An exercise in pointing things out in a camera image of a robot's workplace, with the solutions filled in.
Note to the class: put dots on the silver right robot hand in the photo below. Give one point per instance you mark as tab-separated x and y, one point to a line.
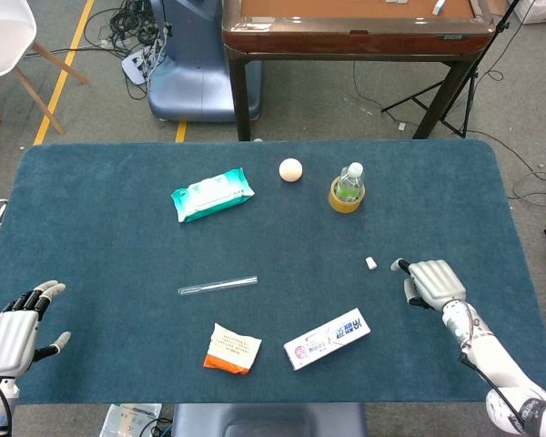
437	282

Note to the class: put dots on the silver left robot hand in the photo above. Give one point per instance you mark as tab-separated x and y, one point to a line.
7	339

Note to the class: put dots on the small white cap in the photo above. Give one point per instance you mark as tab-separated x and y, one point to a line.
370	263

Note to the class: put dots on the clear glass test tube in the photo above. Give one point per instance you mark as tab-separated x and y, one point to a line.
218	285

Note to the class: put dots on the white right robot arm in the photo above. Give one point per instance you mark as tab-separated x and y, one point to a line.
500	359

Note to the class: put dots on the yellow tape roll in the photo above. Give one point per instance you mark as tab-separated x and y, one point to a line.
343	206

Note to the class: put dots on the white toothpaste box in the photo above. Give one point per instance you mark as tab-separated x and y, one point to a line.
327	339

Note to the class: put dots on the clear bottle green label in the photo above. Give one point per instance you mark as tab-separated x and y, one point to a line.
350	182

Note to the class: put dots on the blue felt table cloth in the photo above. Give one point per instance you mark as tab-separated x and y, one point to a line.
118	255

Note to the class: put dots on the clear plastic bag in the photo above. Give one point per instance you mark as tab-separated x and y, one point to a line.
127	419

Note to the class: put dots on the black tripod stand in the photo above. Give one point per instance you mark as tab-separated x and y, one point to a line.
452	122

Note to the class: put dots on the peach ball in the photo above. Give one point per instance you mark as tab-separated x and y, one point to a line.
290	170

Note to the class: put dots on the orange white snack packet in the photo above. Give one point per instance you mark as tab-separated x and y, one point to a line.
234	348

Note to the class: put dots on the teal wet wipes pack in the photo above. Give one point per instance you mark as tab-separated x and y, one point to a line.
211	195

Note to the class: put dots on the brown mahjong table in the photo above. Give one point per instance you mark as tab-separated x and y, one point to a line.
355	38

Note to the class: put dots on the white chair wooden legs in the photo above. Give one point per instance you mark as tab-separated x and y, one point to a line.
2	41

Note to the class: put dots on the white power strip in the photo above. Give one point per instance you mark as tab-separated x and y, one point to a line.
134	68

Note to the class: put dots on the blue grey machine base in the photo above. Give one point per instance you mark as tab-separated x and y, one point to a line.
191	82

